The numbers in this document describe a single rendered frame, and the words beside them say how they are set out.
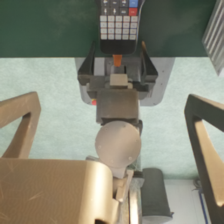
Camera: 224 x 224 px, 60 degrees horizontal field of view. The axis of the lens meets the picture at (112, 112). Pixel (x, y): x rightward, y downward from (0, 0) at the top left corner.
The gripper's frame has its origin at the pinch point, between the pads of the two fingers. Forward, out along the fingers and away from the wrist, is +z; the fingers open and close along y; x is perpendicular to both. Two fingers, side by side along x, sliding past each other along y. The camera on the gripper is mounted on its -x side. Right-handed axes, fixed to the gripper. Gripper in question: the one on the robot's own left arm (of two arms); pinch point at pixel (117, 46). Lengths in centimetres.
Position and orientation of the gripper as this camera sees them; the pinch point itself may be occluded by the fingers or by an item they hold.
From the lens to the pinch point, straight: 37.7
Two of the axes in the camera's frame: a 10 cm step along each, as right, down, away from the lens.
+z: 0.2, -9.9, 1.3
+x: 0.1, 1.3, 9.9
